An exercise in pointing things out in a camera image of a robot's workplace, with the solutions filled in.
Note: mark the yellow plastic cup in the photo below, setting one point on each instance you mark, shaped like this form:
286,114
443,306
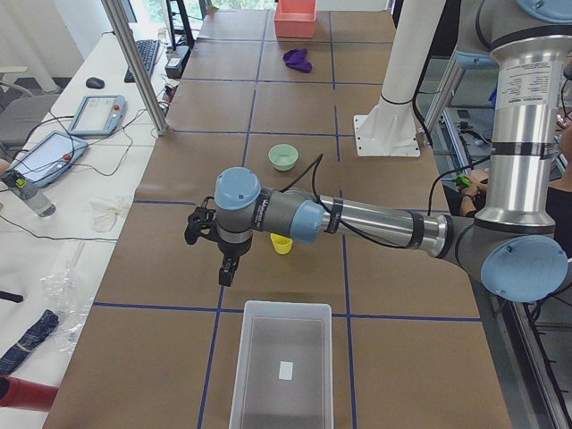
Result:
281,245

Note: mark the light green bowl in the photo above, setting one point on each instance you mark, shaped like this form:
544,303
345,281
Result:
283,157

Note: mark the upper teach pendant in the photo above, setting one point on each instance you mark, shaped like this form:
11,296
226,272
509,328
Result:
98,116

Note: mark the folded dark blue umbrella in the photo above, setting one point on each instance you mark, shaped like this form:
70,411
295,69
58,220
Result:
28,342

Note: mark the lower teach pendant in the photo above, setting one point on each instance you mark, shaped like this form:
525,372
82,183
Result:
50,158

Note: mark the crumpled white tissue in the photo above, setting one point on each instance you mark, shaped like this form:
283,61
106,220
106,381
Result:
106,211

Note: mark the black keyboard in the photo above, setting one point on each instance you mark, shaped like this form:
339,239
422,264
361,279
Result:
148,50

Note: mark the purple cloth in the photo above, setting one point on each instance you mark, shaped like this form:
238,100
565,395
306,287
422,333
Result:
296,59

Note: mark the pink plastic bin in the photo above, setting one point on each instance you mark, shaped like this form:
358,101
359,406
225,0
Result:
295,19

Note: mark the black computer mouse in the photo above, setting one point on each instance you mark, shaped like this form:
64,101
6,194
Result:
95,83

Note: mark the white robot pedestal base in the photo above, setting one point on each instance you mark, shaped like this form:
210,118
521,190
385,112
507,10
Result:
389,130

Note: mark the aluminium frame post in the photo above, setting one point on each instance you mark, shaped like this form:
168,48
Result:
117,17

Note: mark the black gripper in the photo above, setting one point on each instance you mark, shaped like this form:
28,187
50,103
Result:
232,250

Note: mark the clear water bottle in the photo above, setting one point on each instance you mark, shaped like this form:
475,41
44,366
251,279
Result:
28,193

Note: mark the black box on bench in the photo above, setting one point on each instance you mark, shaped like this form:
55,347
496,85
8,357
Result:
177,62

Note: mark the clear plastic storage box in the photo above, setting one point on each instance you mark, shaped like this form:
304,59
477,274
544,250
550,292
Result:
284,369

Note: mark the teach pendant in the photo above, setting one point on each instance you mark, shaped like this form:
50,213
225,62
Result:
50,158
98,116

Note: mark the red object at edge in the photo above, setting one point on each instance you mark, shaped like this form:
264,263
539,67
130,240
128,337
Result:
27,395

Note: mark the crumpled clear plastic wrap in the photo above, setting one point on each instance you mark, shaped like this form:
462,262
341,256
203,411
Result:
70,303

